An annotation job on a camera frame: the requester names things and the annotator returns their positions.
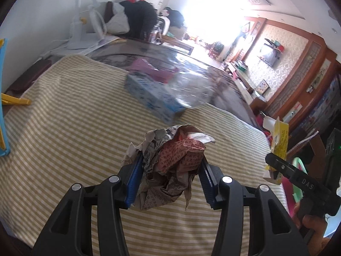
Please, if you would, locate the yellow packaging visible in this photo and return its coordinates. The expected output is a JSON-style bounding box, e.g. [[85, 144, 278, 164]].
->
[[263, 116, 289, 185]]

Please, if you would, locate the brown paper wrapper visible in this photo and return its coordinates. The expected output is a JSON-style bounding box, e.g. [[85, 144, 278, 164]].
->
[[121, 124, 215, 210]]

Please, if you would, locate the clear plastic bottle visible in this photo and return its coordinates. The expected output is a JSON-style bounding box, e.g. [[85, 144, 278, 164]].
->
[[166, 57, 221, 109]]

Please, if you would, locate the white blue printed carton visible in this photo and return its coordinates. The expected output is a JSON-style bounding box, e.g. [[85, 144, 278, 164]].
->
[[124, 72, 186, 125]]

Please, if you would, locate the person's right hand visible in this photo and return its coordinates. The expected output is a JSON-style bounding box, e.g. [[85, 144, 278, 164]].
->
[[292, 202, 330, 255]]

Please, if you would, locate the red bin green rim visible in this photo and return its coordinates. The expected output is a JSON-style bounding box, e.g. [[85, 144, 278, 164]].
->
[[282, 157, 307, 213]]

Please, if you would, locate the dark wooden chair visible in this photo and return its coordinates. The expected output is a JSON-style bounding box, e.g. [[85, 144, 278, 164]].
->
[[287, 130, 326, 171]]

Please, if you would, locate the low TV cabinet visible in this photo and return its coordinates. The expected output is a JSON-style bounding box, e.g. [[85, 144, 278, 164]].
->
[[225, 62, 266, 115]]

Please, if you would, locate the yellow striped table cloth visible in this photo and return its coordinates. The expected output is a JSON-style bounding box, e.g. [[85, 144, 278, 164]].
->
[[0, 54, 290, 256]]

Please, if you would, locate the patterned glass table cover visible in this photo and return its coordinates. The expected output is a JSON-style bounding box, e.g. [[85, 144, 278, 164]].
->
[[88, 39, 260, 129]]

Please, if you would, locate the colourful toy rack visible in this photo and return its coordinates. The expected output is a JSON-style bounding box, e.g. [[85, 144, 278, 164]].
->
[[0, 39, 31, 157]]

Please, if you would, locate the pink snack wrapper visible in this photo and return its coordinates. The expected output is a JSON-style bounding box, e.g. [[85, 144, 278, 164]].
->
[[127, 58, 179, 83]]

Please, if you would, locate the white plastic bag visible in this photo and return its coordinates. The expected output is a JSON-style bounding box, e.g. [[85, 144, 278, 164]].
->
[[104, 2, 130, 35]]

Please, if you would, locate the black clothes pile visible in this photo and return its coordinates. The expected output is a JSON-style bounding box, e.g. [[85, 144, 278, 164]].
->
[[120, 1, 157, 41]]

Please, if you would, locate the wall mounted television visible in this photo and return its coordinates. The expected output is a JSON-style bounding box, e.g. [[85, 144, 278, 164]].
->
[[258, 45, 281, 67]]

